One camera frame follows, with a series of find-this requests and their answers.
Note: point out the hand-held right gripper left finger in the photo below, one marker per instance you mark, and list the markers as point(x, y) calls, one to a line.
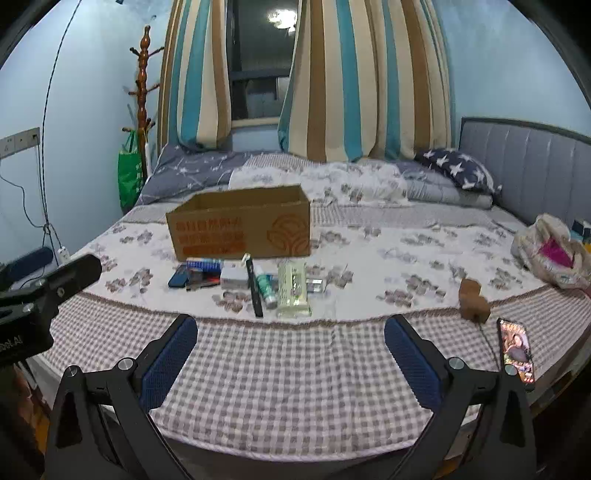
point(168, 364)

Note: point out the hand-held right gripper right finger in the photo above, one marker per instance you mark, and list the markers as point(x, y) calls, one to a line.
point(413, 364)

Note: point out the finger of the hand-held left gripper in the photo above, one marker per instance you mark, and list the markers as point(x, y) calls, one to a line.
point(78, 272)

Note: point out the white blue packet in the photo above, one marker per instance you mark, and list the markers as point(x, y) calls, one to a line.
point(178, 277)

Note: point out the red and black marker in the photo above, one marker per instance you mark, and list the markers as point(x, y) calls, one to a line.
point(203, 280)

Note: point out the blue striped toothpaste box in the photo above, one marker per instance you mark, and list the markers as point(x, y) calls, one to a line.
point(205, 265)

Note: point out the small white box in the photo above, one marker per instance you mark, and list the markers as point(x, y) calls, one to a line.
point(234, 278)

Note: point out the long black slim box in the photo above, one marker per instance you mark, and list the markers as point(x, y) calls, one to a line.
point(254, 288)

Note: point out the green toothpaste tube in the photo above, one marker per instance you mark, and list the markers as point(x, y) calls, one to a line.
point(268, 290)

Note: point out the small silver packet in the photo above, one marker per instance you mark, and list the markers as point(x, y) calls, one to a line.
point(316, 285)

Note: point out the clear plastic packet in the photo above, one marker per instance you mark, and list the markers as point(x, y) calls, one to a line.
point(293, 290)

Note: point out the brown cardboard box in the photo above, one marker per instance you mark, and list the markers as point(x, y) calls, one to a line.
point(240, 230)

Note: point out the brown block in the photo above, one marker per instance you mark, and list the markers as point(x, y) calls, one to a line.
point(473, 302)

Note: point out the smartphone with lit screen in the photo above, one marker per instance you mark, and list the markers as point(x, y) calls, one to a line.
point(516, 353)

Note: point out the green shopping bag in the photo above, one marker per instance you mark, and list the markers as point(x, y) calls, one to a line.
point(129, 175)

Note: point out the checked blanket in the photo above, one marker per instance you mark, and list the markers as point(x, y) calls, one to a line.
point(295, 369)

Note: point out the white floral quilt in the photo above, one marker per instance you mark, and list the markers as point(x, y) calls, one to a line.
point(397, 244)

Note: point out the grey star print duvet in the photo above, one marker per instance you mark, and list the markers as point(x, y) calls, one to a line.
point(194, 173)

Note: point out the white plastic bag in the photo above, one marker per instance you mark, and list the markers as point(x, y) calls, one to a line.
point(535, 258)

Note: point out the grey folded quilt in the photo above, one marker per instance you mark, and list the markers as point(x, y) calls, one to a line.
point(448, 196)

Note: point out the pink cloth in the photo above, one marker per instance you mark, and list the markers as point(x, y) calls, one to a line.
point(556, 253)

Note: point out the wooden coat rack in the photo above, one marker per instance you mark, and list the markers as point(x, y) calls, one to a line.
point(144, 92)

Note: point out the navy star pillow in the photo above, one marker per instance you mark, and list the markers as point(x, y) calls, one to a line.
point(457, 168)

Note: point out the striped pillow left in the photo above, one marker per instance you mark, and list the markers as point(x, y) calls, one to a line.
point(198, 78)

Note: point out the striped pillow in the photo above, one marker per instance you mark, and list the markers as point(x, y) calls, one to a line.
point(198, 78)
point(364, 78)

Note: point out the grey padded headboard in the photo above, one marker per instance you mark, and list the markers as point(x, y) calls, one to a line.
point(531, 166)

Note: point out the dark window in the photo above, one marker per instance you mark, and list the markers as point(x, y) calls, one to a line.
point(258, 50)

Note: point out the striped pillow right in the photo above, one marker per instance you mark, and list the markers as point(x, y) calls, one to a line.
point(364, 78)

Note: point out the white wall socket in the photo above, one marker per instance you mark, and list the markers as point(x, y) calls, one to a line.
point(18, 142)

